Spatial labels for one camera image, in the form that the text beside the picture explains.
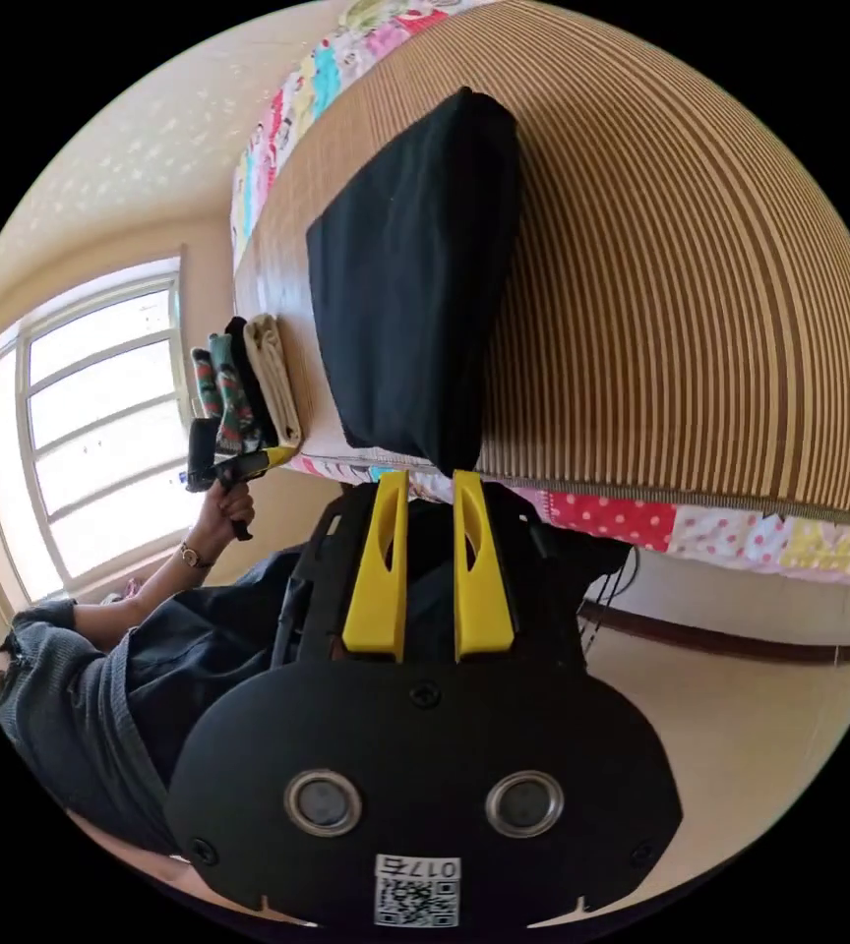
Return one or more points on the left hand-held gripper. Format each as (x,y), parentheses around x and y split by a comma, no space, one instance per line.
(211,457)

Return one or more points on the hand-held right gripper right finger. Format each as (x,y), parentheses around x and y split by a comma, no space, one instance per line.
(481,590)

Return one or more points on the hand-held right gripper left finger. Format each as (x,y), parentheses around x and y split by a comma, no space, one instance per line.
(375,590)

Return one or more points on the black pants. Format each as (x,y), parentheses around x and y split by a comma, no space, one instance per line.
(403,295)

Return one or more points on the person's left forearm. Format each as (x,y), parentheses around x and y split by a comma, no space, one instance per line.
(146,583)

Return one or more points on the person's left hand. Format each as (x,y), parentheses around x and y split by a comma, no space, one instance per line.
(223,516)

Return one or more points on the pile of clothes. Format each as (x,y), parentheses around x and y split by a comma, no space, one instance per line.
(248,383)

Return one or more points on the window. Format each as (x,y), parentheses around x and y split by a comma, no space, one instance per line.
(93,428)

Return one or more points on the person's body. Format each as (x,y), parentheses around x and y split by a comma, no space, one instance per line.
(137,701)

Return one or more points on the bed with striped woven mat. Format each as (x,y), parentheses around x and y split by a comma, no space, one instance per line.
(676,280)

